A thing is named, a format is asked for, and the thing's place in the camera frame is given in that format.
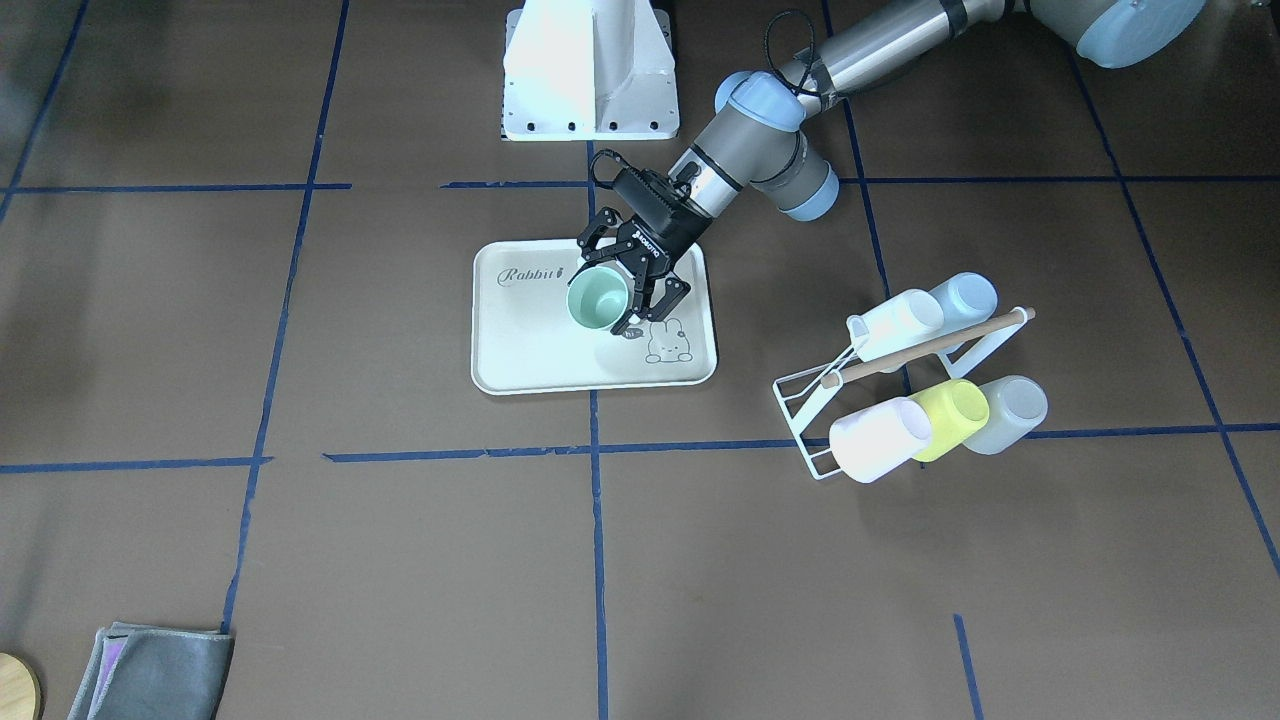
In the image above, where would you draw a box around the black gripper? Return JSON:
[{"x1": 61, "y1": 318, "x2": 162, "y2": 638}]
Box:
[{"x1": 576, "y1": 167, "x2": 710, "y2": 336}]

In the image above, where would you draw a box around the green cup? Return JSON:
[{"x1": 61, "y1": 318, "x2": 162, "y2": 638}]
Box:
[{"x1": 566, "y1": 266, "x2": 631, "y2": 331}]

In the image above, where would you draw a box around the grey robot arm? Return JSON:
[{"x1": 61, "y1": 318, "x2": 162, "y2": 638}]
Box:
[{"x1": 567, "y1": 1, "x2": 1204, "y2": 334}]

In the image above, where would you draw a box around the cream rabbit tray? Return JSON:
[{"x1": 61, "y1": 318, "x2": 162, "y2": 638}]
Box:
[{"x1": 471, "y1": 238, "x2": 718, "y2": 395}]

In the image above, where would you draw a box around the beige cup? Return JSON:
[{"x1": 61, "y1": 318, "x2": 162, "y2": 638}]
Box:
[{"x1": 846, "y1": 290, "x2": 945, "y2": 361}]

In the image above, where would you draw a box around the pink cup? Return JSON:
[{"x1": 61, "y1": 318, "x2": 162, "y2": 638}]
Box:
[{"x1": 829, "y1": 397, "x2": 933, "y2": 483}]

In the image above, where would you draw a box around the blue cup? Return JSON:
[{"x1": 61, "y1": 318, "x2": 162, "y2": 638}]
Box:
[{"x1": 929, "y1": 272, "x2": 998, "y2": 337}]

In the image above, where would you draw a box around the yellow cup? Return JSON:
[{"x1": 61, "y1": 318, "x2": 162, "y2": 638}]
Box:
[{"x1": 909, "y1": 378, "x2": 989, "y2": 462}]

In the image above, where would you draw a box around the grey cup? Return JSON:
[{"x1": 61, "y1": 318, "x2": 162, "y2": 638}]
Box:
[{"x1": 963, "y1": 375, "x2": 1050, "y2": 455}]

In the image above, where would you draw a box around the grey folded cloth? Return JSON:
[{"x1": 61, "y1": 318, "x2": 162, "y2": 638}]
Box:
[{"x1": 68, "y1": 621, "x2": 234, "y2": 719}]

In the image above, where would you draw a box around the wooden stand with round base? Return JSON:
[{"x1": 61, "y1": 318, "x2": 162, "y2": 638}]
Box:
[{"x1": 1, "y1": 652, "x2": 44, "y2": 719}]

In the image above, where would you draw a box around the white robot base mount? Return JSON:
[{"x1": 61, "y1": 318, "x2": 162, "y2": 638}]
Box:
[{"x1": 500, "y1": 1, "x2": 681, "y2": 142}]

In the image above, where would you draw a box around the white wire cup rack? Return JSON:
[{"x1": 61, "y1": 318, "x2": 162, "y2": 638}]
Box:
[{"x1": 772, "y1": 307, "x2": 1036, "y2": 483}]

